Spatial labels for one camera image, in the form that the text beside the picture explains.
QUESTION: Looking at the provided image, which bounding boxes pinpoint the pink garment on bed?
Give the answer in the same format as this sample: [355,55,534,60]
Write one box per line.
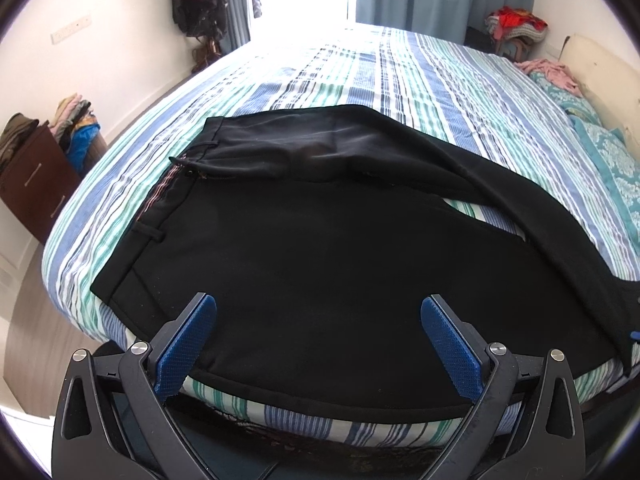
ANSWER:
[514,58,582,96]

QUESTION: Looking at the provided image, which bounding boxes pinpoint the dark hanging coats and bags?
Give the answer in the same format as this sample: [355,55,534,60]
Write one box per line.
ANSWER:
[171,0,228,74]

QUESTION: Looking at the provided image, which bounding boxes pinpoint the striped blue green bed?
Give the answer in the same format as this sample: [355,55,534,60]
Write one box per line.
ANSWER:
[40,22,640,449]

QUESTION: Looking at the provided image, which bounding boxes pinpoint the black pants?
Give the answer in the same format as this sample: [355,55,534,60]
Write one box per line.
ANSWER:
[91,105,639,424]

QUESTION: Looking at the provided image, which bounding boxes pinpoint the red clothes pile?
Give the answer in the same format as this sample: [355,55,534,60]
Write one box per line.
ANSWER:
[485,6,548,61]

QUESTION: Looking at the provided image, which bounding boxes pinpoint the white wall switch plate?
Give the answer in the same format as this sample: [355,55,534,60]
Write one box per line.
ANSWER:
[50,18,91,44]

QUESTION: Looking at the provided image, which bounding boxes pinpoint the teal floral pillow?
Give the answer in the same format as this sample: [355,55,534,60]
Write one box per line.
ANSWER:
[570,116,639,235]

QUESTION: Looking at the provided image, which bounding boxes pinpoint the colourful clothes pile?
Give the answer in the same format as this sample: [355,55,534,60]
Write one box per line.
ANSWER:
[49,93,107,178]

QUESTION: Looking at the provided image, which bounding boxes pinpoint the olive cloth on dresser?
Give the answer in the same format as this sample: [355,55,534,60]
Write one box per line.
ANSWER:
[0,113,39,170]

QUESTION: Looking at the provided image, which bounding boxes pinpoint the cream padded headboard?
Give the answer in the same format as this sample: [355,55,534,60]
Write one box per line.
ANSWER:
[560,35,639,139]

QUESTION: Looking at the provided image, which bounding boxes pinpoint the striped left curtain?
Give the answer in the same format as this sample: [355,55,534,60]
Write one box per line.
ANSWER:
[226,0,250,52]

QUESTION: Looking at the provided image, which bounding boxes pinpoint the dark brown dresser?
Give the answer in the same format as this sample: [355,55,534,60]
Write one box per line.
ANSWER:
[1,124,81,245]

